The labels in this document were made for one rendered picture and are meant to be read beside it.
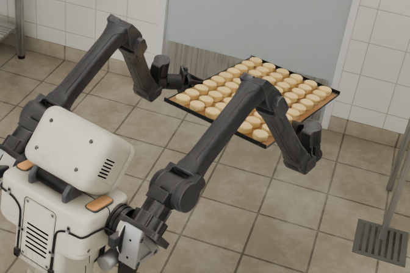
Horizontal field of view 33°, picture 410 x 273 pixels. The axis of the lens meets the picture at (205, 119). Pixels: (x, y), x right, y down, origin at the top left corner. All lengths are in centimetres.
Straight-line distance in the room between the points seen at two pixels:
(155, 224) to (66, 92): 49
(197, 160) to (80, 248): 34
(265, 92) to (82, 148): 50
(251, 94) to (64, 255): 61
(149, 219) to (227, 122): 32
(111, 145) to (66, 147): 11
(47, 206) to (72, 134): 18
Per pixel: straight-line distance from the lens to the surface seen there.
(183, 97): 236
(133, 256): 164
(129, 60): 218
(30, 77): 436
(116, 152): 163
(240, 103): 178
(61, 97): 191
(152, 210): 164
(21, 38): 447
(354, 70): 396
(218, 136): 173
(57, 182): 166
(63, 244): 168
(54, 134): 167
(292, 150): 209
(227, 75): 258
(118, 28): 202
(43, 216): 169
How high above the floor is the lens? 226
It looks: 34 degrees down
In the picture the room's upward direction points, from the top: 8 degrees clockwise
